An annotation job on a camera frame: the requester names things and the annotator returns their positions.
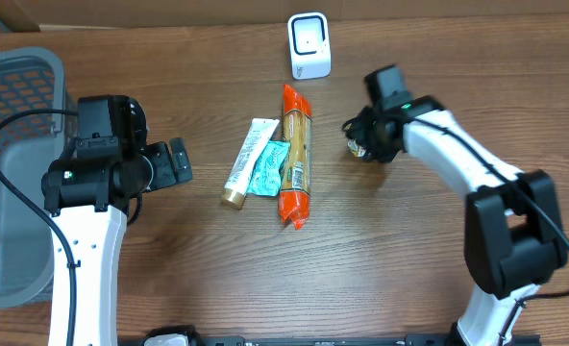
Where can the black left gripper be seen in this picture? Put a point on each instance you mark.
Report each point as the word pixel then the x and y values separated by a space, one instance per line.
pixel 171 173

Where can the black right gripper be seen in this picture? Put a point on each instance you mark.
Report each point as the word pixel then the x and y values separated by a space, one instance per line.
pixel 362 135

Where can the green tea drink pouch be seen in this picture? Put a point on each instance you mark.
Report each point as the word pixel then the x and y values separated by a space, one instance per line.
pixel 357 150

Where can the white tube with gold cap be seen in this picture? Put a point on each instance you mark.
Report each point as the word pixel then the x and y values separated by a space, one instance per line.
pixel 235 188

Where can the teal snack packet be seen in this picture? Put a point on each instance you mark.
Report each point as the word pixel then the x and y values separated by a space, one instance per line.
pixel 266 179

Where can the orange biscuit pack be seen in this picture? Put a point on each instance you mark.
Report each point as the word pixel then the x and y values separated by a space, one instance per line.
pixel 294 197

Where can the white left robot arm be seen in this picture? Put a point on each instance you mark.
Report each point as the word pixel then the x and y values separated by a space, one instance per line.
pixel 88 197

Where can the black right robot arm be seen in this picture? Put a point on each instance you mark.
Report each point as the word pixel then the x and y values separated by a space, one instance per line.
pixel 513 241

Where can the white barcode scanner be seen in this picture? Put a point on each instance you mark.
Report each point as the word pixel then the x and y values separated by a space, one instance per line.
pixel 309 45

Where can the grey plastic basket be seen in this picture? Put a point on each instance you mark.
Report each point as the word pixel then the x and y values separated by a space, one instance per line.
pixel 31 79

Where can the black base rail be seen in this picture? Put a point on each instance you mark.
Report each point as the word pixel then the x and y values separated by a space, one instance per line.
pixel 409 340

